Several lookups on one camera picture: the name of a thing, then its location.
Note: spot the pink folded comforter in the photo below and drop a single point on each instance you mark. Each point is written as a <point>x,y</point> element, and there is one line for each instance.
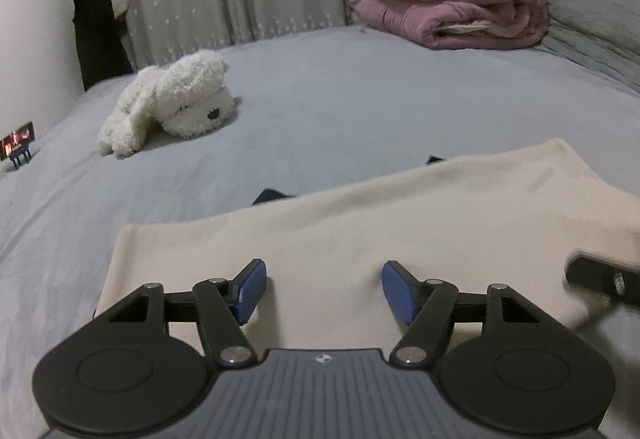
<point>450,4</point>

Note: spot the bed with grey sheet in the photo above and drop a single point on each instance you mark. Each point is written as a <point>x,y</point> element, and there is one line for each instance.
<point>350,94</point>

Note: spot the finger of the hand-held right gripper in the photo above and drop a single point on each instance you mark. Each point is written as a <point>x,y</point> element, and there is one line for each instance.
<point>595,276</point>

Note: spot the white plush dog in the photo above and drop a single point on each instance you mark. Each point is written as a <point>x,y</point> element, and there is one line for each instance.
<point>175,89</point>

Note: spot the black hanging garment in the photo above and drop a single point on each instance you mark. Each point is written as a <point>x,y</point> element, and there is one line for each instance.
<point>97,34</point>

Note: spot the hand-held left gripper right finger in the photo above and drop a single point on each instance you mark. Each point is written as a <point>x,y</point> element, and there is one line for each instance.
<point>400,291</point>

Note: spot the phone with lit screen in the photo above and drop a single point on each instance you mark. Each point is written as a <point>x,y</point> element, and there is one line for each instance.
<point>17,139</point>

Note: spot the blue phone stand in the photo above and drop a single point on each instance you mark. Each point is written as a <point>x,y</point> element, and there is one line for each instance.
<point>20,159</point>

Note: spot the cream printed T-shirt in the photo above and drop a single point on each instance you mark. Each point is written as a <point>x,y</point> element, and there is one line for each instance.
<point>350,229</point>

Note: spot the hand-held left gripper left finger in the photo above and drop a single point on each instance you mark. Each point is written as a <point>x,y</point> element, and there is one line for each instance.
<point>252,291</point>

